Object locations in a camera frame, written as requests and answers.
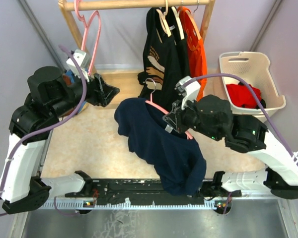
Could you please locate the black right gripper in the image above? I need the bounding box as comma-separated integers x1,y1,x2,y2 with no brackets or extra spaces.
164,95,223,142

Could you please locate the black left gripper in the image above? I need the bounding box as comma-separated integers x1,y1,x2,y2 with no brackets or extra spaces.
51,66,120,118

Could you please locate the pink hanger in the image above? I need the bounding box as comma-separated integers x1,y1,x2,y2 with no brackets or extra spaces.
145,78,193,139
74,0,102,76

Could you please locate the navy blue t shirt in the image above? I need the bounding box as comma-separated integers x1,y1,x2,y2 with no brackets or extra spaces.
114,98,207,195

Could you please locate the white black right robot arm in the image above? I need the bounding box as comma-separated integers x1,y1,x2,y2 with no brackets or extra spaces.
163,95,298,200

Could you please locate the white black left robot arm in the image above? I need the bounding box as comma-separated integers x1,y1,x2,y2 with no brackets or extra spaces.
0,66,120,215

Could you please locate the light blue t shirt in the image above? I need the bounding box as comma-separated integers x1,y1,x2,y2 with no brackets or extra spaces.
65,70,88,115

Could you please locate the brown t shirt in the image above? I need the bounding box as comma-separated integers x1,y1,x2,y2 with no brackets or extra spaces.
63,74,75,87

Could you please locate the black printed t shirt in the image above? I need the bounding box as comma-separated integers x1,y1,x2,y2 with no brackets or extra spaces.
138,7,183,111

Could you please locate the orange t shirt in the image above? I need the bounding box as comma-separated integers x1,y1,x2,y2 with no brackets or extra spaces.
176,6,208,102

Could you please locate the red t shirt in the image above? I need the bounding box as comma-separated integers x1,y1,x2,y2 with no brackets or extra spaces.
226,83,259,109

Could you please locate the cream hanger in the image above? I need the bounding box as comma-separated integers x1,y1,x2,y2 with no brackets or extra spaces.
156,0,172,37
171,6,185,40

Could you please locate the wooden hanger under orange shirt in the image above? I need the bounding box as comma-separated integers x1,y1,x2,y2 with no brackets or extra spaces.
180,6,202,41

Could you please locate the wooden clothes rack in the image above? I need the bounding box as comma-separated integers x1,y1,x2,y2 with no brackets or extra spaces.
58,0,216,110

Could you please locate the white laundry basket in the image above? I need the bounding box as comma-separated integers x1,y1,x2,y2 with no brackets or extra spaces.
214,52,286,122

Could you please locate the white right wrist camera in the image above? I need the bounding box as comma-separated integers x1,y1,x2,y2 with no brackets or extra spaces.
175,76,201,110

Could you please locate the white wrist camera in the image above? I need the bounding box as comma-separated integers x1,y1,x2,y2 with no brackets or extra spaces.
66,49,91,82
175,76,201,110

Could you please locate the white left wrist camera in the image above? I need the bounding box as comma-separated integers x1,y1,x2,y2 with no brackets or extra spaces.
66,49,91,82

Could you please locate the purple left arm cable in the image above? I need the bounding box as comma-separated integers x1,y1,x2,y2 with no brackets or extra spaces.
0,44,87,218

